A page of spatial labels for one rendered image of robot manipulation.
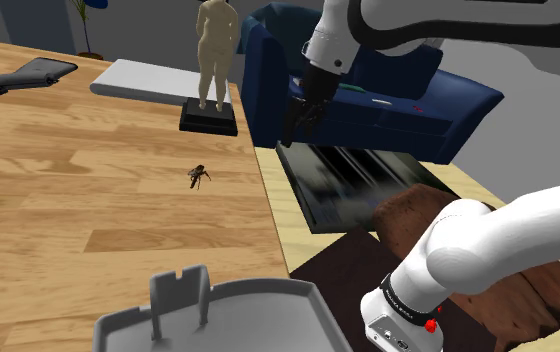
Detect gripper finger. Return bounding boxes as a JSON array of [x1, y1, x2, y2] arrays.
[[303, 101, 329, 136], [279, 96, 307, 149]]

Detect blue sofa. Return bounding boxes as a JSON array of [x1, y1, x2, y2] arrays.
[[236, 1, 506, 165]]

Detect black flat screen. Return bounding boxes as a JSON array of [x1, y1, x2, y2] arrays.
[[274, 141, 460, 236]]

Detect small dark insect toy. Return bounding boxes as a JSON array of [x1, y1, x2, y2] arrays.
[[186, 163, 212, 191]]

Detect beige figure on black base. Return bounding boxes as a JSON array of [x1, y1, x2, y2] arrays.
[[178, 0, 240, 138]]

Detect white flat slab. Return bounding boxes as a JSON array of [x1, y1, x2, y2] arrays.
[[89, 58, 233, 108]]

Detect grey plastic tray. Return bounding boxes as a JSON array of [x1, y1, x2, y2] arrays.
[[91, 264, 355, 352]]

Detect potted plant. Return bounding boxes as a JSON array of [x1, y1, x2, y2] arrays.
[[67, 0, 105, 61]]

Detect dark grey flat handset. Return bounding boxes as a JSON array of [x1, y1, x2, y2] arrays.
[[0, 56, 79, 92]]

